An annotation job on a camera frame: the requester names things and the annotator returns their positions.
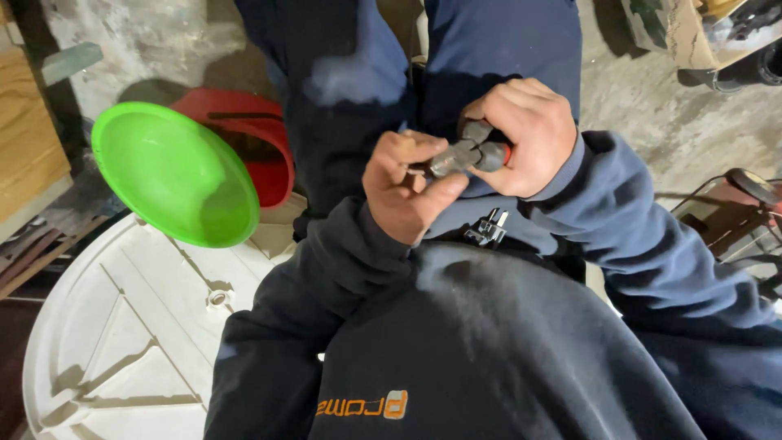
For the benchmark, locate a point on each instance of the green plastic bowl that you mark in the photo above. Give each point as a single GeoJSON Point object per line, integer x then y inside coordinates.
{"type": "Point", "coordinates": [171, 174]}

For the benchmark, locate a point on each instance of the red metal machine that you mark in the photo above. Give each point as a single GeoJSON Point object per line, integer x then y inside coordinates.
{"type": "Point", "coordinates": [733, 220]}

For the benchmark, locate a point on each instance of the black electric plug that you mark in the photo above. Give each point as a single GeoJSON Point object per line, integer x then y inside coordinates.
{"type": "Point", "coordinates": [486, 229]}

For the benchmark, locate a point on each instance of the light wooden board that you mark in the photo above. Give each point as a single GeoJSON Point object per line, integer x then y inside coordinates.
{"type": "Point", "coordinates": [27, 146]}

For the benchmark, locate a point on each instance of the person's left hand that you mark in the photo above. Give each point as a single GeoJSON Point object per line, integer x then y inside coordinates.
{"type": "Point", "coordinates": [394, 189]}

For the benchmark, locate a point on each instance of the red plastic bucket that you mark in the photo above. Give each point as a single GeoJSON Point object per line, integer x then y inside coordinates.
{"type": "Point", "coordinates": [269, 165]}

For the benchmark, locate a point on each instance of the person's leg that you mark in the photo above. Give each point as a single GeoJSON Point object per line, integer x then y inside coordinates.
{"type": "Point", "coordinates": [336, 91]}
{"type": "Point", "coordinates": [489, 43]}

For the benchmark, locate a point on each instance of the person's dark sweatshirt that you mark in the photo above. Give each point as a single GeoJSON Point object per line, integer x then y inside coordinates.
{"type": "Point", "coordinates": [489, 354]}

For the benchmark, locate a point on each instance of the heap of wooden slats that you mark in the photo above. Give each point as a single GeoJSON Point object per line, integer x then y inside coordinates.
{"type": "Point", "coordinates": [36, 256]}

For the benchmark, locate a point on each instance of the cardboard box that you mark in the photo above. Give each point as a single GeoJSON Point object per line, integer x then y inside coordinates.
{"type": "Point", "coordinates": [690, 30]}

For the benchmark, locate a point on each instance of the person's right hand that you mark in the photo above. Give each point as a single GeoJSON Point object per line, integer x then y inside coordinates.
{"type": "Point", "coordinates": [537, 134]}

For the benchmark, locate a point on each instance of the black round rubber part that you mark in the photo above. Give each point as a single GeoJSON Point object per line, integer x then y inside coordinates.
{"type": "Point", "coordinates": [751, 70]}

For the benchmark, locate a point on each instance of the white round plastic table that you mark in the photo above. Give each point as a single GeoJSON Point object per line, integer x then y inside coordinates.
{"type": "Point", "coordinates": [134, 342]}

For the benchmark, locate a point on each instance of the person's right leg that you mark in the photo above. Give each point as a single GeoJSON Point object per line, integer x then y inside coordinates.
{"type": "Point", "coordinates": [489, 43]}

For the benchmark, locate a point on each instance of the person's left leg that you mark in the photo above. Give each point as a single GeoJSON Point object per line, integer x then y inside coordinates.
{"type": "Point", "coordinates": [336, 91]}

